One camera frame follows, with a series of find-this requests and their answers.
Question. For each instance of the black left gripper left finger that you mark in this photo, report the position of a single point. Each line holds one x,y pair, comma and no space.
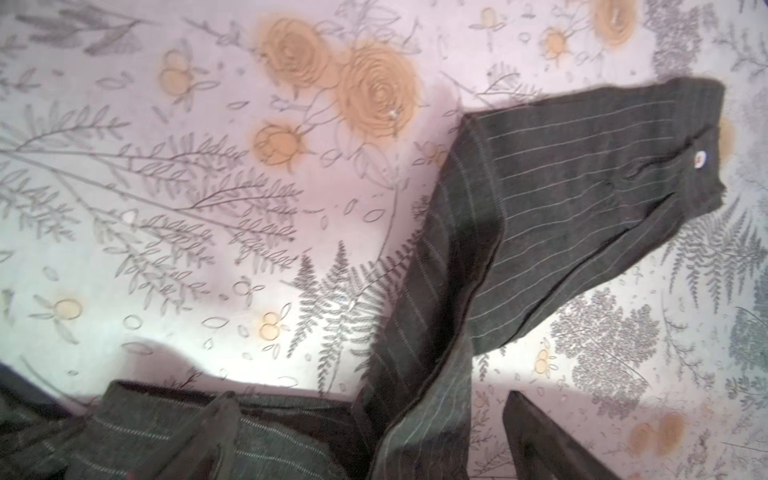
204,448

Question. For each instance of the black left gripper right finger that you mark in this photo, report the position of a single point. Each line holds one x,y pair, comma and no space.
541,449

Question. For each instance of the dark grey pinstriped shirt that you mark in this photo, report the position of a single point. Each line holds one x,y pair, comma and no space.
535,205

